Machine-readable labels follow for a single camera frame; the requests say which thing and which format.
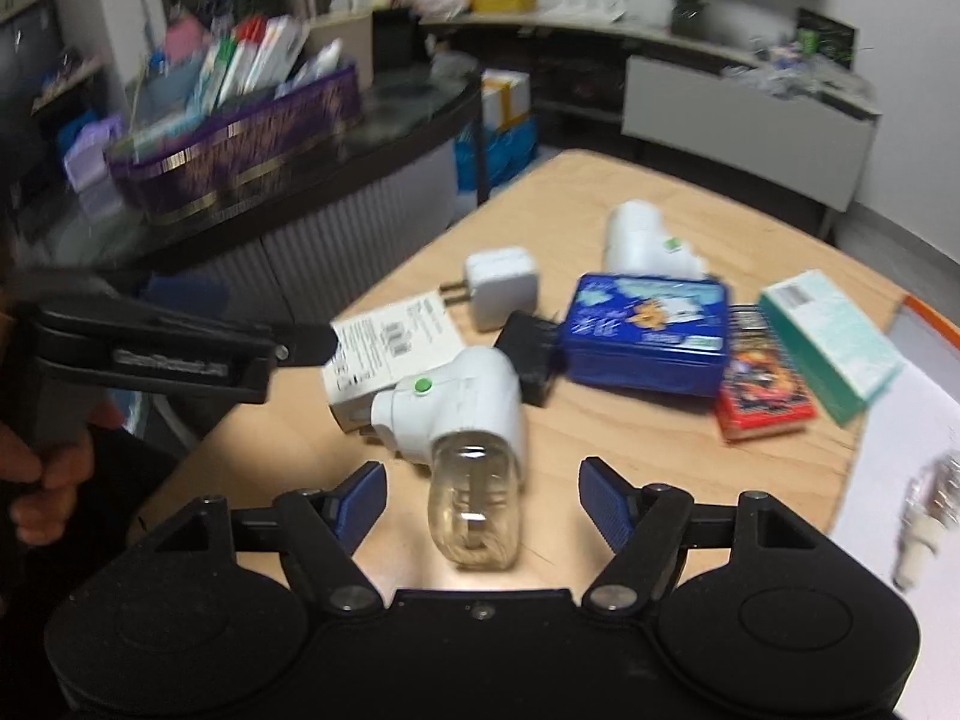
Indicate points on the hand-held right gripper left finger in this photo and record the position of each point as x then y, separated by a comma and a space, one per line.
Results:
360, 501

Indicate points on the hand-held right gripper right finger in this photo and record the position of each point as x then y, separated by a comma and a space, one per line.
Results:
604, 501

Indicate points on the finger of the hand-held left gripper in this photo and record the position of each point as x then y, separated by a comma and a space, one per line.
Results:
311, 343

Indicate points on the white plug-in device with bottle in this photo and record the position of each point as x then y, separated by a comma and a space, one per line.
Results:
465, 397

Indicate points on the blue printed tin box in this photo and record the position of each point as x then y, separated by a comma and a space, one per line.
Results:
637, 345

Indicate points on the white charger plug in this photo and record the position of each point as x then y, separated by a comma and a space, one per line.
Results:
499, 285

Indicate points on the white box with orange rim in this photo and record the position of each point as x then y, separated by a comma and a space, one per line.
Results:
885, 450

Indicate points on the clear glass bottle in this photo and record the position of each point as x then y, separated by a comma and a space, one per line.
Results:
930, 517

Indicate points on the person's left hand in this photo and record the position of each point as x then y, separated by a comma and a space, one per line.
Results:
52, 480

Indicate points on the white labelled cardboard box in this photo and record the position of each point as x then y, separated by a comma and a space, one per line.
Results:
390, 337

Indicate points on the black power adapter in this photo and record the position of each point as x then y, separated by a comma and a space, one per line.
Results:
529, 352

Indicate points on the colourful snack packet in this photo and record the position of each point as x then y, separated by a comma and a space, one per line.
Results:
761, 390

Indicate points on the purple patterned basket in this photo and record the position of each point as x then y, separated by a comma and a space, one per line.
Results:
225, 157

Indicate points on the lilac plastic box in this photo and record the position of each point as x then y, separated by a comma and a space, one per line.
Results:
90, 154

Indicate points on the dark glass top counter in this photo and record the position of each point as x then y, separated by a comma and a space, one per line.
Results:
405, 112

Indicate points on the blue bag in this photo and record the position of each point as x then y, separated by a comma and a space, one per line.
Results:
499, 157

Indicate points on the white plug-in device leaf print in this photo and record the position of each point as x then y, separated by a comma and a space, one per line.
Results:
637, 236

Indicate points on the teal cardboard box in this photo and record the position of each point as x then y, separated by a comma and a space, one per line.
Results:
832, 345

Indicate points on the row of upright packets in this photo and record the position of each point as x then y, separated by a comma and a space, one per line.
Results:
247, 60

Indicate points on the beige cardboard box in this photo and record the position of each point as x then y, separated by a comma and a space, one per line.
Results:
341, 45

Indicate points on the white and yellow carton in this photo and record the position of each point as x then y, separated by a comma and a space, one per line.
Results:
506, 101

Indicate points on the low cabinet with white panel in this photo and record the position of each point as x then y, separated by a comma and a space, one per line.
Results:
712, 127

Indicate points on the clear plastic bags clutter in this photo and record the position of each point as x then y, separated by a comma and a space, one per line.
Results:
787, 71

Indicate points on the black and green box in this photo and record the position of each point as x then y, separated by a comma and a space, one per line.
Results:
825, 37

